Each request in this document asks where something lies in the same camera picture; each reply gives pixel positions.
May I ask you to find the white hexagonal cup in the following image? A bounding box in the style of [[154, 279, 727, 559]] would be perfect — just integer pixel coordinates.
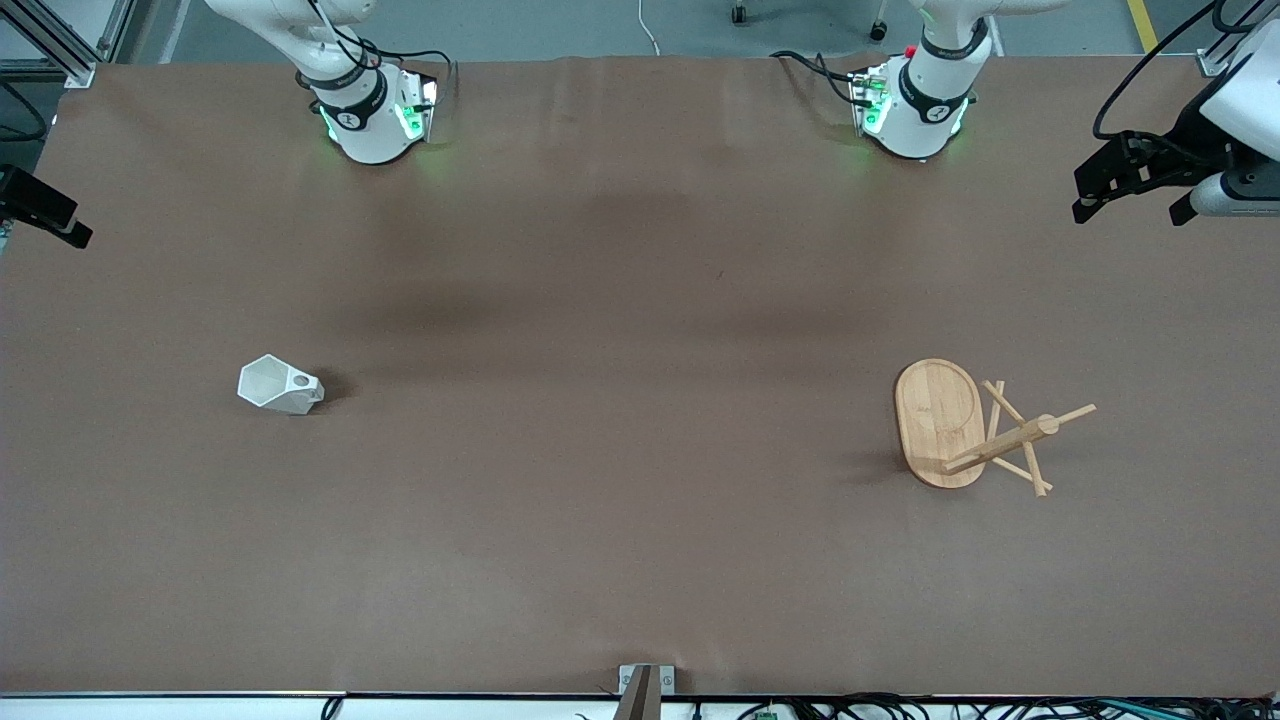
[[237, 354, 326, 416]]

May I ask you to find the wooden cup rack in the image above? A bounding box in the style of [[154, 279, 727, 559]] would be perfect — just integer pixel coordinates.
[[893, 358, 1097, 498]]

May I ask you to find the brown table cover sheet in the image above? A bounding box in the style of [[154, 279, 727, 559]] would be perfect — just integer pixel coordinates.
[[0, 55, 1280, 697]]

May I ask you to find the aluminium frame profile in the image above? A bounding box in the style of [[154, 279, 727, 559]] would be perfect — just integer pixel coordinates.
[[0, 0, 136, 89], [1197, 20, 1251, 79]]

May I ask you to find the black left base cable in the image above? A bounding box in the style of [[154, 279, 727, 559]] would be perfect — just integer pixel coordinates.
[[770, 50, 863, 106]]

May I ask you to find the black cable bundle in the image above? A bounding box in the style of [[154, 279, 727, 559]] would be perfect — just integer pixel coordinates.
[[690, 693, 1280, 720]]

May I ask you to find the grey metal camera bracket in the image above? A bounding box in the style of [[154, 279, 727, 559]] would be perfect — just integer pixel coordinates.
[[612, 664, 677, 720]]

